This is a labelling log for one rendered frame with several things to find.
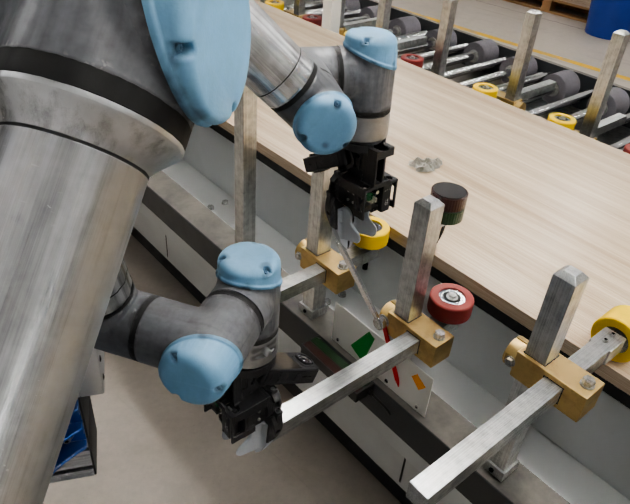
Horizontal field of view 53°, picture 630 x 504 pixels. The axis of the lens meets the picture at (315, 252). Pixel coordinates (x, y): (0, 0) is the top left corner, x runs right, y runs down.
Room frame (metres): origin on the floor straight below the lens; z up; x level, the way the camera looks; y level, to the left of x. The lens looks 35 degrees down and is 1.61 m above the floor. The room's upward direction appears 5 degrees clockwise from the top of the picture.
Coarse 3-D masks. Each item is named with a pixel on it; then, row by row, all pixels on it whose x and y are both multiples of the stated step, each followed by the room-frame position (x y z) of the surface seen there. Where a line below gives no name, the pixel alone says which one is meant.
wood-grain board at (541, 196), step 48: (432, 96) 1.87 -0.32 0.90; (480, 96) 1.90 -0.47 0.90; (288, 144) 1.45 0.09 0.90; (432, 144) 1.52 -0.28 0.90; (480, 144) 1.55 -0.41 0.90; (528, 144) 1.57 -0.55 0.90; (576, 144) 1.60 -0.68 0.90; (480, 192) 1.29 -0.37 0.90; (528, 192) 1.31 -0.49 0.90; (576, 192) 1.33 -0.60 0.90; (624, 192) 1.35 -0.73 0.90; (480, 240) 1.08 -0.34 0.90; (528, 240) 1.10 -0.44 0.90; (576, 240) 1.11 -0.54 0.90; (624, 240) 1.13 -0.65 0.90; (480, 288) 0.93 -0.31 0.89; (528, 288) 0.94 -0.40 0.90; (624, 288) 0.96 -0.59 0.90; (576, 336) 0.81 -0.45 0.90; (624, 384) 0.72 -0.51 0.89
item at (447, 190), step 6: (438, 186) 0.91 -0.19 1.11; (444, 186) 0.91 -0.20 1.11; (450, 186) 0.92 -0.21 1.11; (456, 186) 0.92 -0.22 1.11; (438, 192) 0.89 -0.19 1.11; (444, 192) 0.89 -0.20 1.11; (450, 192) 0.90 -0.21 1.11; (456, 192) 0.90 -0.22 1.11; (462, 192) 0.90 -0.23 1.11; (450, 198) 0.88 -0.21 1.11; (456, 198) 0.88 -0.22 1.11; (444, 228) 0.90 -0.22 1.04; (438, 240) 0.90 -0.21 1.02
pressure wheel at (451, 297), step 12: (432, 288) 0.90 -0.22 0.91; (444, 288) 0.91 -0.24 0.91; (456, 288) 0.91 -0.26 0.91; (432, 300) 0.87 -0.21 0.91; (444, 300) 0.87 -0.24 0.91; (456, 300) 0.88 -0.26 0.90; (468, 300) 0.88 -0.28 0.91; (432, 312) 0.86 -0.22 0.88; (444, 312) 0.85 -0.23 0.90; (456, 312) 0.85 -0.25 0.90; (468, 312) 0.86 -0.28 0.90; (456, 324) 0.85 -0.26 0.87
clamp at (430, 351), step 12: (384, 312) 0.88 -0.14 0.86; (396, 324) 0.85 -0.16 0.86; (408, 324) 0.84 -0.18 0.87; (420, 324) 0.84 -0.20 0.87; (432, 324) 0.85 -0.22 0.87; (396, 336) 0.85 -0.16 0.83; (420, 336) 0.81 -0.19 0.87; (432, 336) 0.82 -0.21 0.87; (420, 348) 0.81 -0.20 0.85; (432, 348) 0.79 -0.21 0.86; (444, 348) 0.81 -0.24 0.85; (432, 360) 0.79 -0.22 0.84
